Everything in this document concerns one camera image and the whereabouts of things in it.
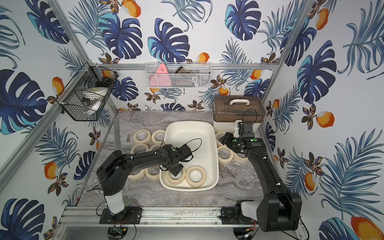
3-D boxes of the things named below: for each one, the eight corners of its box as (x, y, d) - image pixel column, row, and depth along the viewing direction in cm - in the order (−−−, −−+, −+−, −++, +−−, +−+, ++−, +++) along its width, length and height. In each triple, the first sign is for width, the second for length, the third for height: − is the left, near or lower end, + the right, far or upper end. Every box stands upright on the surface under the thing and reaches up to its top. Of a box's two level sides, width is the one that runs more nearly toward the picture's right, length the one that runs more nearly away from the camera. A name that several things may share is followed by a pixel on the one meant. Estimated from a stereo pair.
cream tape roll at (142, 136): (133, 143, 104) (132, 141, 101) (137, 131, 110) (135, 129, 108) (149, 143, 104) (148, 141, 101) (152, 131, 110) (151, 129, 108)
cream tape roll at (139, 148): (131, 153, 98) (130, 152, 96) (133, 144, 102) (132, 143, 100) (148, 153, 98) (147, 152, 96) (149, 144, 102) (149, 143, 100)
